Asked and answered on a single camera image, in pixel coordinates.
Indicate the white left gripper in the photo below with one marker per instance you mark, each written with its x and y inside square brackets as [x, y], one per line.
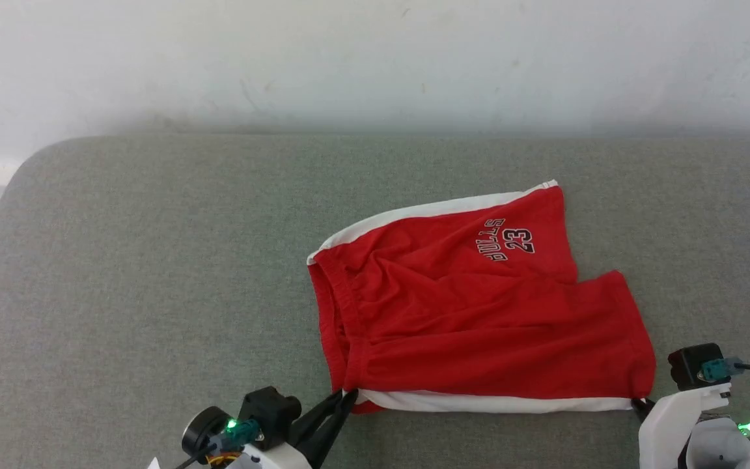
[274, 458]

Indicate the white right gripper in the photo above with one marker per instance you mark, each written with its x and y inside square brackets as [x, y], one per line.
[665, 430]

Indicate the red basketball shorts white trim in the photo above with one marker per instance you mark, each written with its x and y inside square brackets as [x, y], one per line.
[479, 326]

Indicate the grey fabric sofa cushion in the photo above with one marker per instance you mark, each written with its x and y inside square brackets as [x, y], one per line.
[153, 293]

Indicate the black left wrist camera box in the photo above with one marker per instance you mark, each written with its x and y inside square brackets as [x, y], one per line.
[271, 410]

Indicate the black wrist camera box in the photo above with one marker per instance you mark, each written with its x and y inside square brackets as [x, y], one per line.
[271, 410]
[691, 365]

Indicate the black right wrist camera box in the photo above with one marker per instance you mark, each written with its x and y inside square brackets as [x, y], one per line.
[691, 365]

